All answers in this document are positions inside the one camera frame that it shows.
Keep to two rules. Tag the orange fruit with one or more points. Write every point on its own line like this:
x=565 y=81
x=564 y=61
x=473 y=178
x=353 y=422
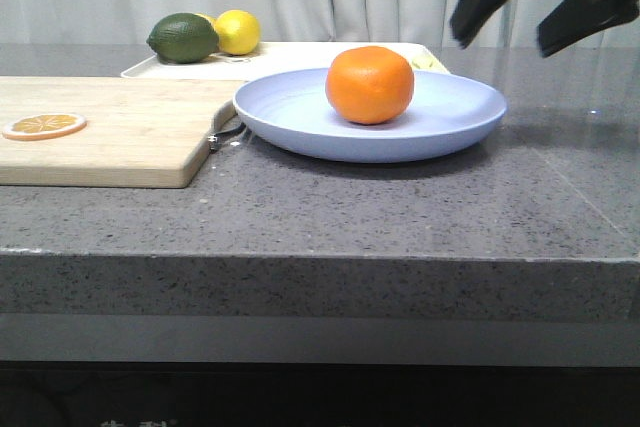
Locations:
x=369 y=85

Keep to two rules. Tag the cream rectangular tray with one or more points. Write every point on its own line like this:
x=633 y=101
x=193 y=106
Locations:
x=267 y=59

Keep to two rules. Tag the yellow-green plastic fork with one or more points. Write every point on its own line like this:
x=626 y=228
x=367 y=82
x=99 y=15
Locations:
x=427 y=62

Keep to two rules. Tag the yellow lemon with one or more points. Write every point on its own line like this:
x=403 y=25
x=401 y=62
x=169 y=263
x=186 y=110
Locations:
x=238 y=32

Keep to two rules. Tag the green lime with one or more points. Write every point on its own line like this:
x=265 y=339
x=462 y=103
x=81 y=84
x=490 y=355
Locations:
x=183 y=38

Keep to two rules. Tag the wooden cutting board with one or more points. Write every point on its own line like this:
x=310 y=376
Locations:
x=140 y=132

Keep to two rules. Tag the orange slice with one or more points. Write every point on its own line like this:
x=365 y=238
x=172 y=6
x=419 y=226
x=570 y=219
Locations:
x=44 y=126

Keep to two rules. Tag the metal cutting board handle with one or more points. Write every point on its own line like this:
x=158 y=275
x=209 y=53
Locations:
x=218 y=136

